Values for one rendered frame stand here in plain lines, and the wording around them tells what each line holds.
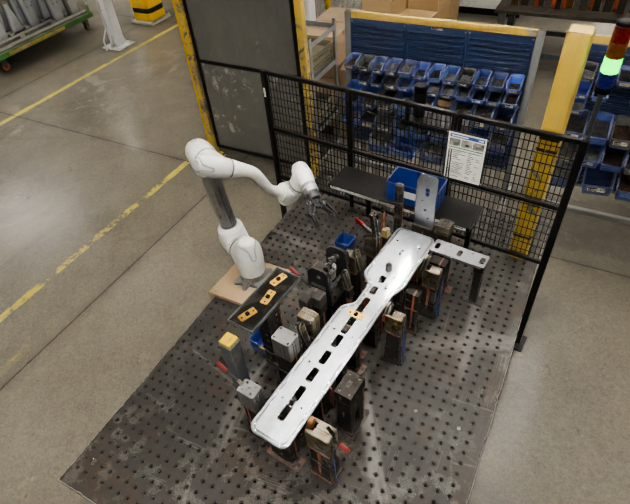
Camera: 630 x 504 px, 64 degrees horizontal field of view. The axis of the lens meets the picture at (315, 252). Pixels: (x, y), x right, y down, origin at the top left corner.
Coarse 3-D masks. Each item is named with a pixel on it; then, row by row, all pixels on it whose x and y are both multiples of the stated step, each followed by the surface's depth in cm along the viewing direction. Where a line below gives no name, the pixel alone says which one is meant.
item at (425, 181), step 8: (424, 176) 256; (432, 176) 253; (424, 184) 259; (432, 184) 256; (416, 192) 265; (424, 192) 262; (432, 192) 259; (416, 200) 268; (424, 200) 265; (432, 200) 262; (416, 208) 272; (424, 208) 269; (432, 208) 266; (416, 216) 276; (424, 216) 272; (432, 216) 269; (424, 224) 276; (432, 224) 273
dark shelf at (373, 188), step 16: (336, 176) 312; (352, 176) 311; (368, 176) 309; (352, 192) 300; (368, 192) 298; (384, 192) 296; (448, 208) 282; (464, 208) 280; (480, 208) 279; (464, 224) 271
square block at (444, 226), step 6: (438, 222) 269; (444, 222) 269; (450, 222) 269; (438, 228) 268; (444, 228) 266; (450, 228) 266; (438, 234) 271; (444, 234) 268; (450, 234) 270; (444, 240) 271; (450, 240) 277; (438, 246) 277
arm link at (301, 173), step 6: (300, 162) 281; (294, 168) 280; (300, 168) 278; (306, 168) 279; (294, 174) 280; (300, 174) 277; (306, 174) 277; (312, 174) 280; (294, 180) 280; (300, 180) 277; (306, 180) 276; (312, 180) 277; (294, 186) 282; (300, 186) 279; (300, 192) 286
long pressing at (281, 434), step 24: (408, 240) 269; (432, 240) 268; (384, 264) 258; (408, 264) 256; (384, 288) 246; (336, 312) 237; (336, 336) 227; (360, 336) 226; (312, 360) 219; (336, 360) 218; (288, 384) 211; (312, 384) 210; (264, 408) 203; (312, 408) 202; (264, 432) 196; (288, 432) 195
